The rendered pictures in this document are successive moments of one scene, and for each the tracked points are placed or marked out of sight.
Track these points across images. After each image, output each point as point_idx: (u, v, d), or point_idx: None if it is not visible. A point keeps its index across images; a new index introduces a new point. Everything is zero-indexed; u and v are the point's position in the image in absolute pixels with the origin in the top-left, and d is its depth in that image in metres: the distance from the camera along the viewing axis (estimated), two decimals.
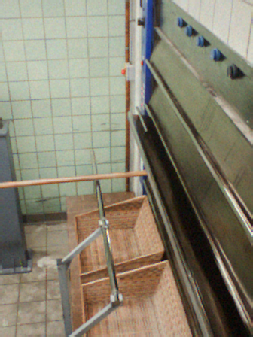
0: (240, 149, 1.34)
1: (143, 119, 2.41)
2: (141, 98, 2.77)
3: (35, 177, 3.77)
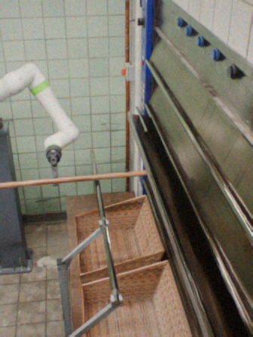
0: (240, 149, 1.34)
1: (143, 119, 2.41)
2: (141, 98, 2.77)
3: (35, 177, 3.77)
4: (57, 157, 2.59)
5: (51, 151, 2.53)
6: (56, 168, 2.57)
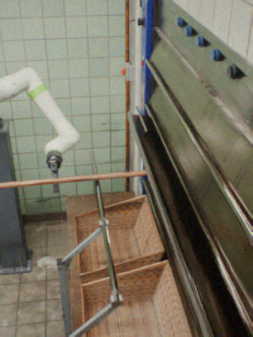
0: (240, 149, 1.34)
1: (143, 119, 2.41)
2: (141, 98, 2.77)
3: (35, 177, 3.77)
4: (58, 163, 2.52)
5: (52, 156, 2.46)
6: (56, 174, 2.50)
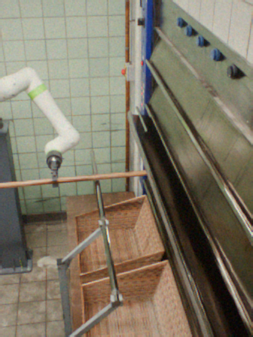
0: (240, 149, 1.34)
1: (143, 119, 2.41)
2: (141, 98, 2.77)
3: (35, 177, 3.77)
4: (58, 163, 2.52)
5: (52, 161, 2.45)
6: (56, 172, 2.48)
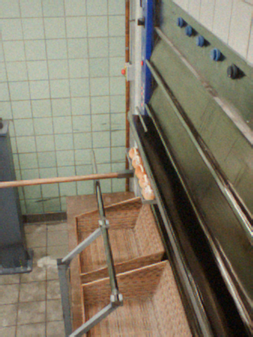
0: (240, 149, 1.34)
1: (143, 119, 2.41)
2: (141, 98, 2.77)
3: (35, 177, 3.77)
4: None
5: None
6: None
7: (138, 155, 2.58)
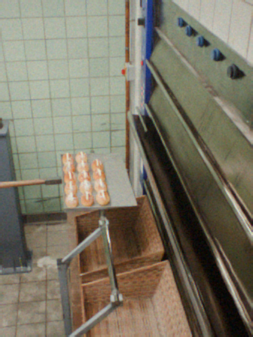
0: (240, 149, 1.34)
1: (143, 119, 2.41)
2: (141, 98, 2.77)
3: (35, 177, 3.77)
4: None
5: None
6: None
7: (71, 161, 2.53)
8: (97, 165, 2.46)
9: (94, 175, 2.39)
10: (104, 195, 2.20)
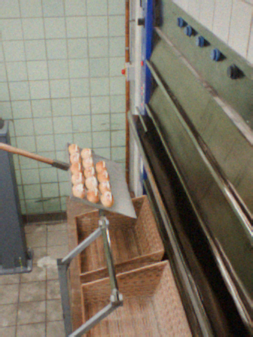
0: (240, 149, 1.34)
1: (143, 119, 2.41)
2: (141, 98, 2.77)
3: (35, 177, 3.77)
4: None
5: None
6: None
7: (77, 153, 2.51)
8: (103, 167, 2.48)
9: (100, 175, 2.40)
10: (111, 198, 2.22)
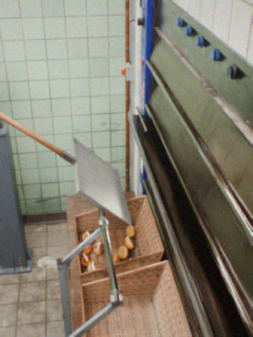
0: (240, 149, 1.34)
1: (143, 119, 2.41)
2: (141, 98, 2.77)
3: (35, 177, 3.77)
4: None
5: None
6: None
7: (131, 237, 2.90)
8: (86, 247, 2.76)
9: (82, 261, 2.67)
10: None
